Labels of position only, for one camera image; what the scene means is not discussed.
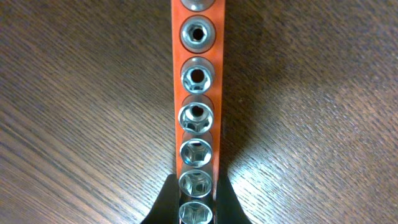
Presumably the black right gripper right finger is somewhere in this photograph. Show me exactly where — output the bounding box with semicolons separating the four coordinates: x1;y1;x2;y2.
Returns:
215;175;251;224

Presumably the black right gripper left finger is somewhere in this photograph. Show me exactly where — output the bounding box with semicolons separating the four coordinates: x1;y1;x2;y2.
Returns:
141;174;180;224

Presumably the orange socket rail holder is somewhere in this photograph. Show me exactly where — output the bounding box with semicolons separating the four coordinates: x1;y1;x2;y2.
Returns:
171;0;226;198

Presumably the chrome socket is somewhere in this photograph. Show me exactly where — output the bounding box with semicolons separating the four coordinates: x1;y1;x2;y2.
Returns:
180;57;215;95
180;16;216;54
177;95;215;135
178;198;213;224
179;132;213;168
178;164;213;198
180;0;215;12

